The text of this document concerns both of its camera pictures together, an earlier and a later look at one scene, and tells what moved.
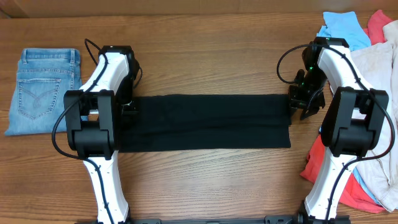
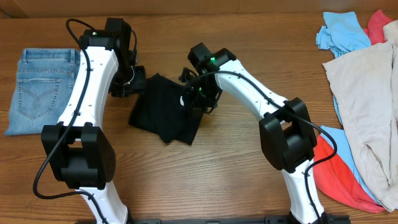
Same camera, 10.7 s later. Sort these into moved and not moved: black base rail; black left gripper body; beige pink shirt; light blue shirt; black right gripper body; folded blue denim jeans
Moved: black right gripper body; black left gripper body
Not moved: light blue shirt; beige pink shirt; folded blue denim jeans; black base rail
